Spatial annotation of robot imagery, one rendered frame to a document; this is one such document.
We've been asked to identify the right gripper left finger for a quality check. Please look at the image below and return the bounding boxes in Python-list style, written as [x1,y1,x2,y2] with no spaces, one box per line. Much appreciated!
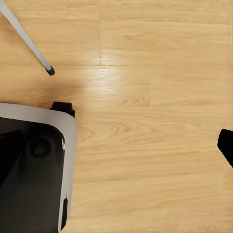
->
[0,129,25,187]

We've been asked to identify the camera tripod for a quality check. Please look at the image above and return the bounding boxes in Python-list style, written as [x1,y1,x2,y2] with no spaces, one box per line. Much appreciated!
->
[0,0,55,76]

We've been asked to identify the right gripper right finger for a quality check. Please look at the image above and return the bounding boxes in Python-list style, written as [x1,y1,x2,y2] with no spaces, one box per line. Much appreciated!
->
[217,129,233,168]

